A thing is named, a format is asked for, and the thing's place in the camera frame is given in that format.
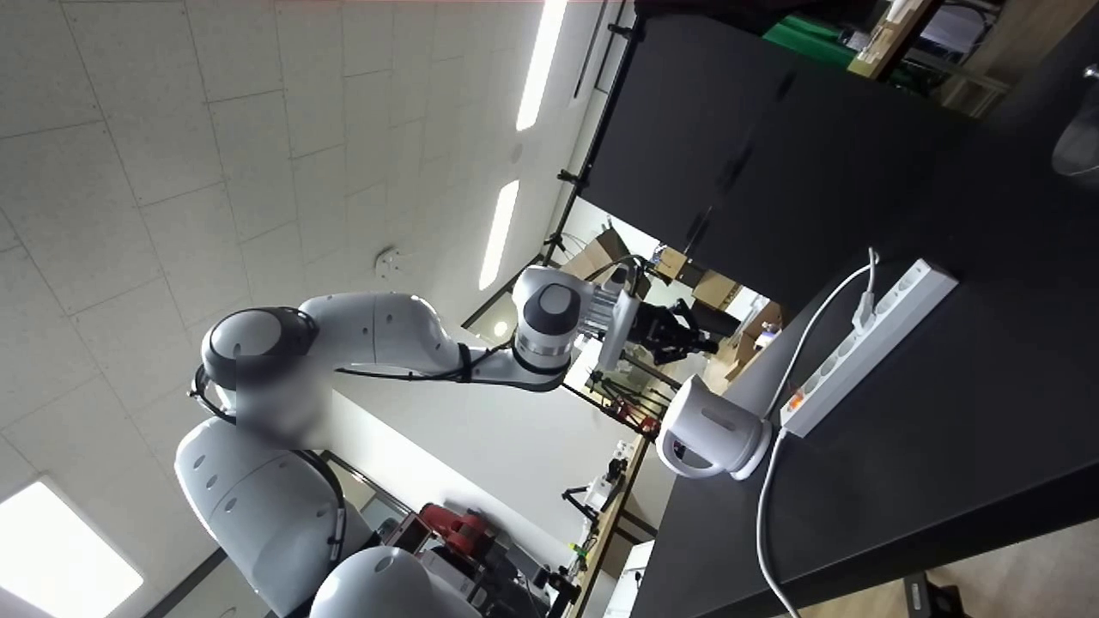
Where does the white extension cord power strip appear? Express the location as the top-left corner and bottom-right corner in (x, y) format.
(779, 258), (960, 439)

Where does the wooden workbench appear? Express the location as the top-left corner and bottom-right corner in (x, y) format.
(562, 434), (657, 618)

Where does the long ceiling light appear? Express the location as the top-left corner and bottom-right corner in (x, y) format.
(515, 0), (570, 132)
(478, 179), (522, 292)

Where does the white kettle cable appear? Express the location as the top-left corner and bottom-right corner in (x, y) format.
(762, 248), (880, 421)

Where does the black backdrop panel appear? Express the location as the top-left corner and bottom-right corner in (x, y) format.
(582, 12), (975, 312)

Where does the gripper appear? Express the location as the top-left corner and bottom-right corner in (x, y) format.
(634, 298), (720, 363)

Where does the green cloth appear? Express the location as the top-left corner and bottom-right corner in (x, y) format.
(762, 12), (861, 71)

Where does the white power strip cable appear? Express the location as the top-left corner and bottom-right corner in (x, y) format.
(755, 427), (805, 618)

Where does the red machine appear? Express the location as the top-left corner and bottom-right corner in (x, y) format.
(418, 501), (500, 560)

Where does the black backdrop stand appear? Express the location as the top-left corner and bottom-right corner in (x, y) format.
(541, 17), (647, 269)

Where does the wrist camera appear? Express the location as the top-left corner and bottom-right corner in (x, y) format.
(598, 290), (641, 373)

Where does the white electric kettle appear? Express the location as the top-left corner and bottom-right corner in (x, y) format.
(655, 373), (774, 482)

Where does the wooden shelf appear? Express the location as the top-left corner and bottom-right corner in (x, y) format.
(847, 0), (1011, 118)

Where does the square ceiling light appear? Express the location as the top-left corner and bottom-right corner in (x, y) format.
(0, 478), (145, 618)

